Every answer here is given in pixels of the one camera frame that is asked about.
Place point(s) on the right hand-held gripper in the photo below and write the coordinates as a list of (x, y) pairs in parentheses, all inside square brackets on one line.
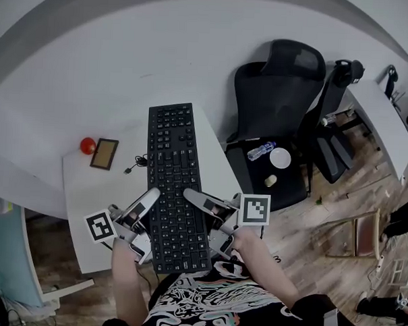
[(254, 210)]

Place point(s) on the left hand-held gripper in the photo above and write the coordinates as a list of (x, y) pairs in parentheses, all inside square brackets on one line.
[(100, 226)]

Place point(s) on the black keyboard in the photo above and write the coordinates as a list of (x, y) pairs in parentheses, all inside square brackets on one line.
[(175, 164)]

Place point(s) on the person's right forearm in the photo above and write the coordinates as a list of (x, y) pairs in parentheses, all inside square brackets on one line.
[(267, 269)]

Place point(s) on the person's left forearm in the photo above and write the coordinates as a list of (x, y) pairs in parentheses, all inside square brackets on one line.
[(131, 291)]

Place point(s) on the small beige object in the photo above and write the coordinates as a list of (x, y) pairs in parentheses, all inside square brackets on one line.
[(270, 180)]

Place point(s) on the white round lid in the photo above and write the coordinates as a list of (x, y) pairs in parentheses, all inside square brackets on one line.
[(280, 158)]

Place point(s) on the clear plastic water bottle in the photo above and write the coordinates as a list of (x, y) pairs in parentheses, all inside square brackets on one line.
[(260, 150)]

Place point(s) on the white desk leg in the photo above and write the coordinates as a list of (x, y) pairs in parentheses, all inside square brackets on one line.
[(67, 289)]

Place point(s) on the dark framed cork board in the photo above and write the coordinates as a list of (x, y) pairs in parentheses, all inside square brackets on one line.
[(104, 154)]

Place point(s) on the red ball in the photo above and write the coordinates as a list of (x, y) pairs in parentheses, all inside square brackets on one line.
[(88, 145)]

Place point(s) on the light blue table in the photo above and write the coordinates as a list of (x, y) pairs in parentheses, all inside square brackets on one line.
[(7, 251)]

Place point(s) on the person's black patterned shirt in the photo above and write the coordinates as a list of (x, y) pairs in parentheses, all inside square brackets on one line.
[(218, 305)]

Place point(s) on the wooden chair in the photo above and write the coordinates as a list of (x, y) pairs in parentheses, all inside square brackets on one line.
[(363, 233)]

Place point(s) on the small clear bottle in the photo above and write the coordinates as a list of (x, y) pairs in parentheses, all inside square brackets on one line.
[(328, 119)]

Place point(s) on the white power strip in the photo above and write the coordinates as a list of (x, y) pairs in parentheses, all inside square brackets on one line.
[(380, 263)]

